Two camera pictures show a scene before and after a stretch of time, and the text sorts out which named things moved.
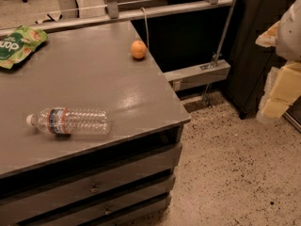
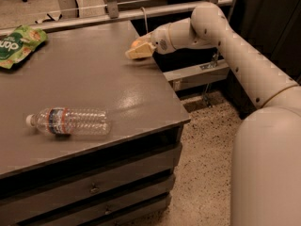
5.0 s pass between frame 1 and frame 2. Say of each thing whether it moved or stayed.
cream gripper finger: moved
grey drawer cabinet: stayed
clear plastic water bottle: stayed
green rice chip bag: stayed
